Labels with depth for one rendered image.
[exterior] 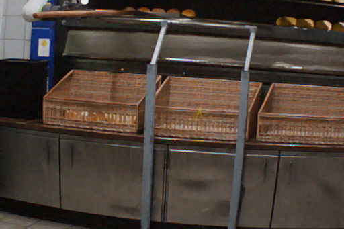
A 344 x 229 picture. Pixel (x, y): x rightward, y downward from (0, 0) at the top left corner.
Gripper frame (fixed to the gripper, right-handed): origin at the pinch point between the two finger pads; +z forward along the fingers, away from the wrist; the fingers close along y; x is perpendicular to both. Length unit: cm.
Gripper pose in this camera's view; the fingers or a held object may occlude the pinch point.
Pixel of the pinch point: (87, 13)
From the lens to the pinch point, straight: 460.3
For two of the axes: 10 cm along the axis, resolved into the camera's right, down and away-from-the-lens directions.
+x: -2.5, 0.6, -9.7
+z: 9.7, 0.7, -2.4
